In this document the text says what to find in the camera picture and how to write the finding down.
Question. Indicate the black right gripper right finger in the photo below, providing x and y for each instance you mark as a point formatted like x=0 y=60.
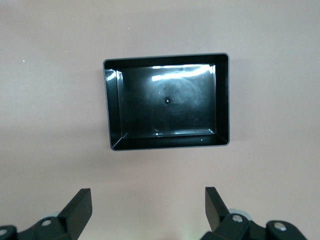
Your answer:
x=217 y=215

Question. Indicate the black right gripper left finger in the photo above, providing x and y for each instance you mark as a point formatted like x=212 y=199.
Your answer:
x=72 y=217

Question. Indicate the black plastic box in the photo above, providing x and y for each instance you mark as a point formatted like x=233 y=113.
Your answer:
x=165 y=112

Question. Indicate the brown table mat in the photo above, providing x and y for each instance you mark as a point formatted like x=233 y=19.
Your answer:
x=50 y=112

